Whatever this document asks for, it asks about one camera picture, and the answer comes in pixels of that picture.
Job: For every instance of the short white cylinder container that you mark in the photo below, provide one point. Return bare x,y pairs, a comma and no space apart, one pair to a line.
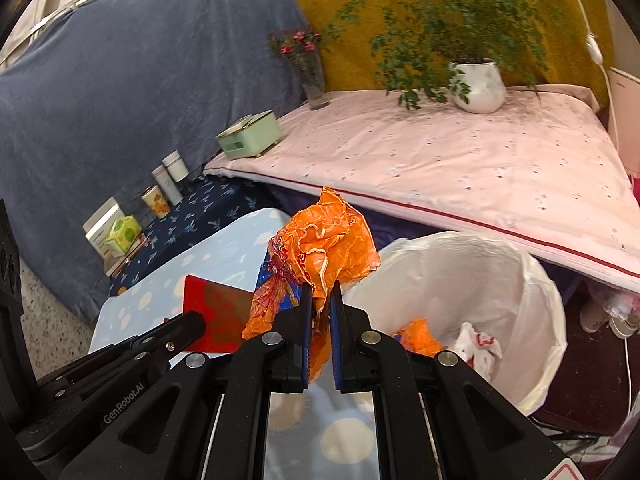
176,167

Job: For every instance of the orange printed snack wrapper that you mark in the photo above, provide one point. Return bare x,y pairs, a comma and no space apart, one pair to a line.
325,230

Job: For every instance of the white shoe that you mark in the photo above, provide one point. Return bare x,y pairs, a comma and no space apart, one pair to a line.
595,317
625,325

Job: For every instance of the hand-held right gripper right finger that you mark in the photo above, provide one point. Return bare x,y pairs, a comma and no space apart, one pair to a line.
336,342

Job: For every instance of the light blue polka dot cloth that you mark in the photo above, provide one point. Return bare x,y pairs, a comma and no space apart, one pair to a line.
150,295

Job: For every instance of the white bag-lined trash bin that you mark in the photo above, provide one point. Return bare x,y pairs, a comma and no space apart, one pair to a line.
500,280

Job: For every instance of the green carton box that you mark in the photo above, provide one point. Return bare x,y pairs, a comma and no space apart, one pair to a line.
122,237

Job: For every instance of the grey-blue hanging blanket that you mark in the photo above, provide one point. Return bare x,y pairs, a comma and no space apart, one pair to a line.
125,85

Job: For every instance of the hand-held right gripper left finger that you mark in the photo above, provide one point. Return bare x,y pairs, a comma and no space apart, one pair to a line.
304,332

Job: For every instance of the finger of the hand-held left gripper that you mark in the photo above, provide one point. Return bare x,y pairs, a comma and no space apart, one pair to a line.
185,332

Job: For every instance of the red paper packet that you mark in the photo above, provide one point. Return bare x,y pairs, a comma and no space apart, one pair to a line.
220,310

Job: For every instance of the mint green box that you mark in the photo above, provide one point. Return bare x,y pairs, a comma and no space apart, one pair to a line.
250,140

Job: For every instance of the white carton box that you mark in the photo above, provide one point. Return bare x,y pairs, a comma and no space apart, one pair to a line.
97,227

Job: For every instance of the orange printed can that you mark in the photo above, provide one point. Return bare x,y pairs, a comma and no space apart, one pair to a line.
156,202

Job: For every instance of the red cloth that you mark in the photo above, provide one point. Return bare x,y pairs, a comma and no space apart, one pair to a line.
635,183

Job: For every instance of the glass vase with pink flowers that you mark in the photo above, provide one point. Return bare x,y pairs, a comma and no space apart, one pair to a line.
315,85

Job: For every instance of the white red wrapper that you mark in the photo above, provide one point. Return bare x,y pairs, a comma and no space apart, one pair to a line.
472,347

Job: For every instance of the metal curtain rod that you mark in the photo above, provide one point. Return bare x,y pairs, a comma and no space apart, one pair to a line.
37,25

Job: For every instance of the wooden tray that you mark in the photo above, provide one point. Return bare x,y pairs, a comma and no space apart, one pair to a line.
132,255

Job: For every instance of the green plant in white pot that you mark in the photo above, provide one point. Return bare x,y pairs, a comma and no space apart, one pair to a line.
475,85

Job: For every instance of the dark blue printed cloth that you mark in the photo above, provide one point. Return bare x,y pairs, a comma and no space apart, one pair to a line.
210,205

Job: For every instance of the pink bed sheet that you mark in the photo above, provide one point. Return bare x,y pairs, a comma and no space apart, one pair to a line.
450,160

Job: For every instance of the tall white cylinder container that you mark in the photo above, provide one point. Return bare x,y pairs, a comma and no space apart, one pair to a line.
167,185

